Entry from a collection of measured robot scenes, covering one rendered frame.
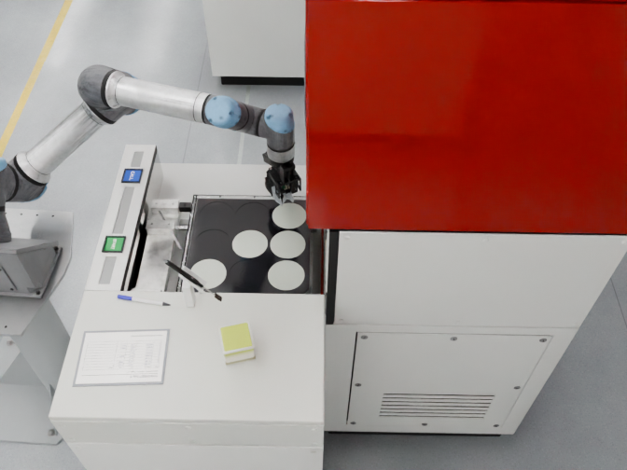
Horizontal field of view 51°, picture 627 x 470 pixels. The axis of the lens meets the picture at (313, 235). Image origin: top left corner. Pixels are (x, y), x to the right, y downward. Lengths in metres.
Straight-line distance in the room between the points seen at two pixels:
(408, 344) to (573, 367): 1.10
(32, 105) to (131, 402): 2.65
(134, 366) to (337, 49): 0.89
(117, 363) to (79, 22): 3.22
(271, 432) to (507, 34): 0.99
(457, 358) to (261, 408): 0.70
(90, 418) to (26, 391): 1.24
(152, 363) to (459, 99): 0.92
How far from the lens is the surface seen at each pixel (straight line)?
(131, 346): 1.66
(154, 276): 1.87
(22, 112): 3.98
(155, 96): 1.70
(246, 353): 1.56
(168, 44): 4.25
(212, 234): 1.91
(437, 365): 2.03
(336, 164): 1.33
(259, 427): 1.56
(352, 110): 1.23
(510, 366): 2.08
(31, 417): 2.77
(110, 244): 1.86
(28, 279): 1.94
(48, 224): 2.17
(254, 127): 1.73
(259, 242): 1.88
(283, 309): 1.66
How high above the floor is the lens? 2.36
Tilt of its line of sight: 51 degrees down
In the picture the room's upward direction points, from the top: 1 degrees clockwise
